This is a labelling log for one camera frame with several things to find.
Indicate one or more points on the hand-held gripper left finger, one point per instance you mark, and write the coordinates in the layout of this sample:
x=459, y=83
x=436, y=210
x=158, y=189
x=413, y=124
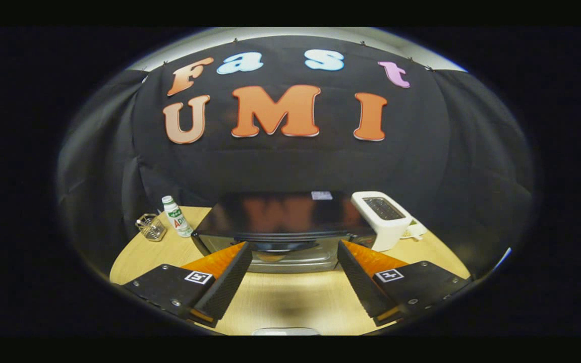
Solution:
x=230, y=282

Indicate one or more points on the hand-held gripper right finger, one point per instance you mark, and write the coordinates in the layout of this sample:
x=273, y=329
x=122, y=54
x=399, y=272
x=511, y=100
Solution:
x=358, y=282

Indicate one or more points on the black toaster oven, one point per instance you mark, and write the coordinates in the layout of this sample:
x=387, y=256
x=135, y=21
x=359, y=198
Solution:
x=280, y=214

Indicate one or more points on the white pop-up toaster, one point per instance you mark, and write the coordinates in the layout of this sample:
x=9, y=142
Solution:
x=389, y=229

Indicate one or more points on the white plate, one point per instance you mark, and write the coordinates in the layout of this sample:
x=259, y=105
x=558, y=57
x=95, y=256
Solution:
x=285, y=331

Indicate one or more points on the white bottle with green label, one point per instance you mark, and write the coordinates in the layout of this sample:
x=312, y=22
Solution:
x=178, y=219

